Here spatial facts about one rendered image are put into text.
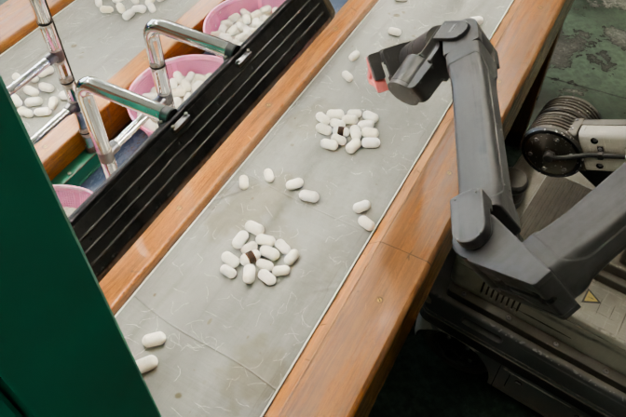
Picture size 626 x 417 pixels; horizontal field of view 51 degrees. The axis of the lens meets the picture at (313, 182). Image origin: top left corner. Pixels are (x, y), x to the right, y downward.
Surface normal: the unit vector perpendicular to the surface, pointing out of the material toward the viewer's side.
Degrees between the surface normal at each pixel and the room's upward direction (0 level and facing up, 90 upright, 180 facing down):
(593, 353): 85
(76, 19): 0
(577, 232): 30
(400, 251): 0
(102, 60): 0
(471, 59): 36
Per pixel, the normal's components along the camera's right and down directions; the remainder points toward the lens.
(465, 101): -0.66, -0.55
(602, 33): 0.00, -0.65
